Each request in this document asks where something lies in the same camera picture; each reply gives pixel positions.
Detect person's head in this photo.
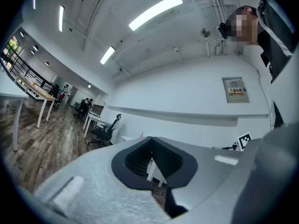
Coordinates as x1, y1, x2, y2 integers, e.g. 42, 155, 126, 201
225, 5, 260, 47

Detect grey electrical panel box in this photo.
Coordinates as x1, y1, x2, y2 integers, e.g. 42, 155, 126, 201
221, 76, 250, 104

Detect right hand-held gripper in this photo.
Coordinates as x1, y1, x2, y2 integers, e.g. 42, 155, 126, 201
212, 132, 253, 152

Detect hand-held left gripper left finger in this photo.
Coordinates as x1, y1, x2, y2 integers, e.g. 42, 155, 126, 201
34, 136, 173, 223

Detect black head-worn camera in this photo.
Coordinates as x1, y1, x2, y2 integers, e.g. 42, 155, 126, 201
217, 22, 229, 40

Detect white ceiling conduit pipes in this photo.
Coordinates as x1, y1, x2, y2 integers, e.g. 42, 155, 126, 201
205, 0, 229, 56

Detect white wall ledge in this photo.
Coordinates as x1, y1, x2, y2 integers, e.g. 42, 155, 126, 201
107, 105, 270, 127

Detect thin wall cable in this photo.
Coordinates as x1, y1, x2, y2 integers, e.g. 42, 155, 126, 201
237, 54, 273, 126

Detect white desk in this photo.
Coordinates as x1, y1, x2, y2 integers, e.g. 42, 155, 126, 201
83, 110, 112, 139
146, 158, 168, 188

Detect white floor cable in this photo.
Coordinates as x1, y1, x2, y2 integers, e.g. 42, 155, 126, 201
152, 189, 167, 200

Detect window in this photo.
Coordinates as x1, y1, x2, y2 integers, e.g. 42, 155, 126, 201
1, 35, 24, 70

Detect wooden top desk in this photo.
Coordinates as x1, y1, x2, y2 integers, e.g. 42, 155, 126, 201
14, 73, 57, 129

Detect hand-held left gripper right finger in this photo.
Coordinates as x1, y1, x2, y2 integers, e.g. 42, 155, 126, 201
151, 136, 242, 211

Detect black metal railing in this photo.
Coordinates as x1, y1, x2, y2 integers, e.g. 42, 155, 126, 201
0, 52, 55, 96

